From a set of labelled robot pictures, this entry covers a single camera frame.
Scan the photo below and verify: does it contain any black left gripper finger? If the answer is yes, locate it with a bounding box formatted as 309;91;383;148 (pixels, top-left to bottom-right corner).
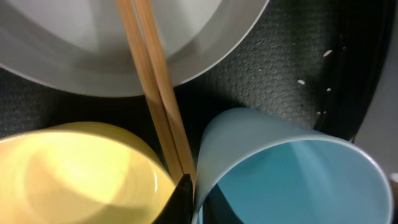
152;174;193;224

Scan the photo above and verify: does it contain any light blue plastic cup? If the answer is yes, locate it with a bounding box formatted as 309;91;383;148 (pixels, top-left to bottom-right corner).
192;108;394;223

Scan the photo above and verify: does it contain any yellow bowl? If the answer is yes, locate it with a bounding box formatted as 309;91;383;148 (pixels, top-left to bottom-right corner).
1;122;175;223

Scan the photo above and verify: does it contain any grey round plate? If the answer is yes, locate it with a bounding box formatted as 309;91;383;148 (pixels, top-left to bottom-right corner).
1;0;268;97

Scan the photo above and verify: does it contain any round black serving tray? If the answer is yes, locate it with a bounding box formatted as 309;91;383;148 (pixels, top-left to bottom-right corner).
1;0;396;154

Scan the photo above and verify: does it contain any right wooden chopstick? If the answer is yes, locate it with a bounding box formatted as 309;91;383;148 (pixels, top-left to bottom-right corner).
134;0;197;184

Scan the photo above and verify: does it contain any wooden chopstick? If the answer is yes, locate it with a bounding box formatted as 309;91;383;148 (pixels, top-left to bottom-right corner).
134;0;197;184
116;0;183;183

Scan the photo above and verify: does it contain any left wooden chopstick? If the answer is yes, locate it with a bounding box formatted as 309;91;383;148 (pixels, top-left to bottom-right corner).
116;0;183;183

